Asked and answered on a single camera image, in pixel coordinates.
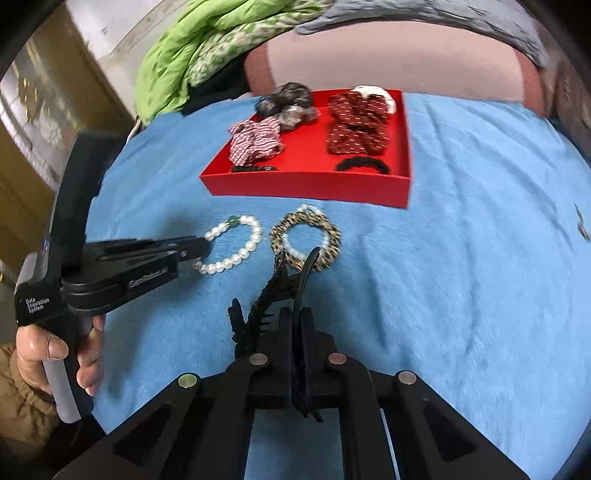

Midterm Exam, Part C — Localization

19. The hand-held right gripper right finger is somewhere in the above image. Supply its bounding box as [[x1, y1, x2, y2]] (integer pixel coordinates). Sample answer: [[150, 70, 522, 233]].
[[298, 308, 532, 480]]

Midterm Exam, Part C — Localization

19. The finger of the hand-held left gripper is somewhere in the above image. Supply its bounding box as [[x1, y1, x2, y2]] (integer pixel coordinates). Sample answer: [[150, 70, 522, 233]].
[[83, 234, 212, 274], [61, 260, 180, 318]]

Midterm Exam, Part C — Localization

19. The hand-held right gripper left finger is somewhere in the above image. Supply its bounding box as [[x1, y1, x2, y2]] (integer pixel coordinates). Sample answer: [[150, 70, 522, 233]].
[[53, 307, 296, 480]]

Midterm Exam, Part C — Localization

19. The black hair claw clip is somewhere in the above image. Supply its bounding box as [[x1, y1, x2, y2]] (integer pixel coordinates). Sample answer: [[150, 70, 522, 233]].
[[228, 247, 324, 422]]

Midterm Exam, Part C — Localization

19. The pearl bracelet with green bead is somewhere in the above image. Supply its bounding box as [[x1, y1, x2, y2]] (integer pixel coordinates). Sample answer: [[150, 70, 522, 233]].
[[191, 215, 263, 277]]

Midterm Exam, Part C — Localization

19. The red white plaid scrunchie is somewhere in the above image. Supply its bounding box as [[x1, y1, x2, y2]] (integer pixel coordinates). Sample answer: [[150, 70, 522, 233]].
[[227, 117, 284, 166]]

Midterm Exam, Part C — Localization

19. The red shallow box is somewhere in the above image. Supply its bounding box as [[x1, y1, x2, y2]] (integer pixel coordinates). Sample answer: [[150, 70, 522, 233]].
[[199, 89, 413, 208]]

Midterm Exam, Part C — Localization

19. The black wavy hair tie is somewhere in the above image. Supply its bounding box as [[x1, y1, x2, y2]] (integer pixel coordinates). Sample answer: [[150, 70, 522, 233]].
[[335, 156, 391, 175]]

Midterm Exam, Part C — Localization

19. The black sheer scrunchie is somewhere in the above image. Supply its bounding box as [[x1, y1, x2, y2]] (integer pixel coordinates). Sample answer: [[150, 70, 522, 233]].
[[255, 82, 320, 132]]

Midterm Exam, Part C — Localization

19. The red polka dot scrunchie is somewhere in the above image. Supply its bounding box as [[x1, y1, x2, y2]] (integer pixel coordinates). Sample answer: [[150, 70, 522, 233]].
[[325, 91, 391, 155]]

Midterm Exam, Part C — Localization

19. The white cherry print scrunchie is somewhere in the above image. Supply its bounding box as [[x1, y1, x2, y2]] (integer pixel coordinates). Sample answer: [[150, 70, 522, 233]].
[[353, 85, 397, 114]]

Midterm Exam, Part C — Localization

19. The person's left forearm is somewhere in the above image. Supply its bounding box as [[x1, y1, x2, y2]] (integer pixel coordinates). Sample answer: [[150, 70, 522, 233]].
[[0, 344, 60, 462]]

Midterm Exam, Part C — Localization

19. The person's left hand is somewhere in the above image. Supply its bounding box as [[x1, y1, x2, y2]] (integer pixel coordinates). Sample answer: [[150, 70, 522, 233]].
[[16, 316, 105, 397]]

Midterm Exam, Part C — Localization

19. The leopard print scrunchie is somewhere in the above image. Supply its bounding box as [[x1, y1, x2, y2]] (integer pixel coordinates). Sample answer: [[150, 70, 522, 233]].
[[269, 210, 342, 272]]

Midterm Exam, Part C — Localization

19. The wooden glass cabinet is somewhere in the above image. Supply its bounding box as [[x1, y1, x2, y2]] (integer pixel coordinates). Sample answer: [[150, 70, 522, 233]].
[[0, 4, 134, 278]]

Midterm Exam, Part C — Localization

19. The blue blanket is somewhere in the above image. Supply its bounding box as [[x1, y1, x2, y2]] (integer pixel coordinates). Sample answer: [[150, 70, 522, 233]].
[[85, 92, 591, 480]]

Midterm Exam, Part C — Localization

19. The dark cloth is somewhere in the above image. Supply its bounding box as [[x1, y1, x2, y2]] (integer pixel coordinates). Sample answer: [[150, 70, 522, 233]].
[[180, 65, 252, 116]]

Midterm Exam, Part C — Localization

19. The green quilt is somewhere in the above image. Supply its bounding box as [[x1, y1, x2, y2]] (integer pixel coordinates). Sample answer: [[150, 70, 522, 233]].
[[139, 0, 334, 126]]

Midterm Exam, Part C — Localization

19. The pink bolster cushion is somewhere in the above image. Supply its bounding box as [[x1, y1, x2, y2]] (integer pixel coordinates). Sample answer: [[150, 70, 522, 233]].
[[245, 21, 548, 116]]

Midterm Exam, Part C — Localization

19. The small silver metal trinket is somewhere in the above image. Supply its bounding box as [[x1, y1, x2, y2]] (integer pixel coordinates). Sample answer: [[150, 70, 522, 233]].
[[573, 203, 591, 241]]

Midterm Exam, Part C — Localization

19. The grey quilted pillow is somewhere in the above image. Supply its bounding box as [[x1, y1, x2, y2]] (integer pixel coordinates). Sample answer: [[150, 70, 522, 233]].
[[295, 0, 550, 66]]

